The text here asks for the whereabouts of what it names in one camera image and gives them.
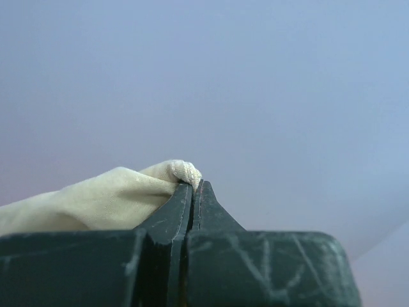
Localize beige t shirt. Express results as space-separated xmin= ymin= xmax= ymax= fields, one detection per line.
xmin=1 ymin=160 xmax=202 ymax=235

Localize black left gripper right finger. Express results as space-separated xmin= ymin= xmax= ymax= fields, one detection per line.
xmin=186 ymin=181 xmax=361 ymax=307

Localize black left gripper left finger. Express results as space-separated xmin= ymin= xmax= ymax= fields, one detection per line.
xmin=1 ymin=184 xmax=192 ymax=306

